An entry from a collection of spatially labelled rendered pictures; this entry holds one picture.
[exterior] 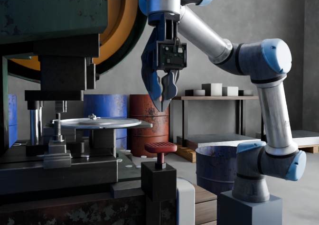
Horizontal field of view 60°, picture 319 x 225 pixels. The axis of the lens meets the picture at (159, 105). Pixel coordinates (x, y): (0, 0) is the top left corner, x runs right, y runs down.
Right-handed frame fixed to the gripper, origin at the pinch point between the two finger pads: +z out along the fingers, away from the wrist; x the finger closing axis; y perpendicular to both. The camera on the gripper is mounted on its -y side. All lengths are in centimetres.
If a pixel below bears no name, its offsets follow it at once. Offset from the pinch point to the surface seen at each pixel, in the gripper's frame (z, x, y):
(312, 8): -171, 436, -345
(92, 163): 14.8, -14.5, -10.7
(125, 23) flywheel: -36, 7, -66
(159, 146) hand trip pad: 9.0, -1.2, 2.6
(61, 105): 0.6, -21.6, -30.7
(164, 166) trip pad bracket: 14.2, 0.6, 0.8
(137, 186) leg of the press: 20.8, -3.7, -7.0
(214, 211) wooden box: 58, 53, -63
